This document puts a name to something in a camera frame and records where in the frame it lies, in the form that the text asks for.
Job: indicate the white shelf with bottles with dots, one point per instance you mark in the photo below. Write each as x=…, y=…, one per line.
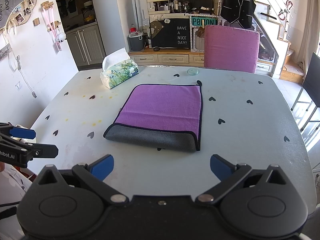
x=167, y=6

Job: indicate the grey kitchen cabinet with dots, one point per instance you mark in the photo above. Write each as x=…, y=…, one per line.
x=86, y=45

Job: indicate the floral tissue pack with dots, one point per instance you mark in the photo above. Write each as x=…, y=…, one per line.
x=117, y=68

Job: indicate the grey bucket with red lid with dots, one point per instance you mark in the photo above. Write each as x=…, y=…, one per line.
x=135, y=39

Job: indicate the black chair at right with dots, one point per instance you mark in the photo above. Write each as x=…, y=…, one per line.
x=311, y=86

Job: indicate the black jacket white piping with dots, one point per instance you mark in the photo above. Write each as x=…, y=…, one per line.
x=240, y=11

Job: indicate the teal poison sign box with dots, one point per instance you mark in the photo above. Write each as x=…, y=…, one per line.
x=198, y=22

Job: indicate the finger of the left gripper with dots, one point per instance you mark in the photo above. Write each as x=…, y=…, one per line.
x=8, y=130
x=19, y=154

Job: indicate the small round glass coaster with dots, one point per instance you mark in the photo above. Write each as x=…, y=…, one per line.
x=192, y=71

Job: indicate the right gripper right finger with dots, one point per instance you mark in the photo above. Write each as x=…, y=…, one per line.
x=230, y=177

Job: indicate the black have a nice day sign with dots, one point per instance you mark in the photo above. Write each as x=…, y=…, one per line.
x=170, y=33

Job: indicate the photo collage wall board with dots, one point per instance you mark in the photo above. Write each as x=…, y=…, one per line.
x=16, y=12

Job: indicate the wooden drawer sideboard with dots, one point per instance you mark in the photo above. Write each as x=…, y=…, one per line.
x=184, y=57

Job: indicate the purple and grey towel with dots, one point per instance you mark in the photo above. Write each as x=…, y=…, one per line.
x=161, y=116

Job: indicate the wooden staircase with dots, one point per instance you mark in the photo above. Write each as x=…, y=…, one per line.
x=275, y=52

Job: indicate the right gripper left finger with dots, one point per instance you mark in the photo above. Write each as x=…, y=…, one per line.
x=92, y=177

